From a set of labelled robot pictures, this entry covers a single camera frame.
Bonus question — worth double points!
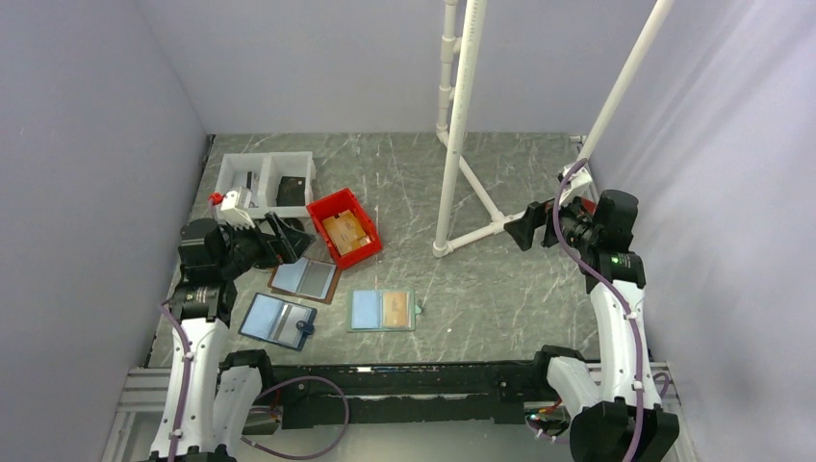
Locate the brown boxes in red bin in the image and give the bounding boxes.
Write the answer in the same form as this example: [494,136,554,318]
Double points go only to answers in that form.
[321,210,371,255]

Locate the red plastic bin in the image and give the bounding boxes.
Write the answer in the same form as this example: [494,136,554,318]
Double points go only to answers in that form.
[306,188,383,270]

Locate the white PVC pipe frame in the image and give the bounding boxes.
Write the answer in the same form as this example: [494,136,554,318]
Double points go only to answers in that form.
[432,1,672,257]

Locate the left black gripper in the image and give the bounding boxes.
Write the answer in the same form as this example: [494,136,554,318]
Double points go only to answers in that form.
[217,212,314,279]

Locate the purple cable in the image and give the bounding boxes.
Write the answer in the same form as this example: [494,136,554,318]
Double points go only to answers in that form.
[526,158,671,462]
[159,299,350,462]

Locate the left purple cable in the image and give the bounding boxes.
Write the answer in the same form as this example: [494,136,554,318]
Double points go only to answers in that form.
[159,299,350,462]

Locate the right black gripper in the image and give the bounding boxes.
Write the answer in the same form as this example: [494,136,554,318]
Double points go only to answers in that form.
[504,186,599,251]

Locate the black wallet in bin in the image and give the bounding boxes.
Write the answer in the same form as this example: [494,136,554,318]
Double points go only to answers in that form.
[276,176,307,207]

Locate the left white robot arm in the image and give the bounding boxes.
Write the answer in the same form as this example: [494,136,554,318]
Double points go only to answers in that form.
[147,213,316,461]

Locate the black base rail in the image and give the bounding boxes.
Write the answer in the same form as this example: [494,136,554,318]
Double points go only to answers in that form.
[250,358,558,429]

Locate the orange VIP card in holder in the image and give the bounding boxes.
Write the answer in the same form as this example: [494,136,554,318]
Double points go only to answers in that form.
[383,291,410,328]

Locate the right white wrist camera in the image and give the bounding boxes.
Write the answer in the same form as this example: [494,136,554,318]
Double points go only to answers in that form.
[559,164,593,204]

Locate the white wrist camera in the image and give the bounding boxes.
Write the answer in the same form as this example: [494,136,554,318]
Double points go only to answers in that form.
[559,164,593,204]
[208,186,256,230]

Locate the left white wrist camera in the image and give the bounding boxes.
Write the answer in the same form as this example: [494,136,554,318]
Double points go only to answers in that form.
[208,186,256,230]

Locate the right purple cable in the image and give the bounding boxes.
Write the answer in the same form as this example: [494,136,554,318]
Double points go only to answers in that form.
[526,158,671,462]

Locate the white two-compartment bin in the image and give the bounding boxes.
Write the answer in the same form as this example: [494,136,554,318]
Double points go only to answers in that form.
[214,151,317,219]

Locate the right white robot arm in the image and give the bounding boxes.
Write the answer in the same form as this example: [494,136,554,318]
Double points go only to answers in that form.
[504,190,680,461]

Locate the navy blue card holder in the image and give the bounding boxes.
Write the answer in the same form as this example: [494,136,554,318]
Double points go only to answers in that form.
[239,293,318,351]

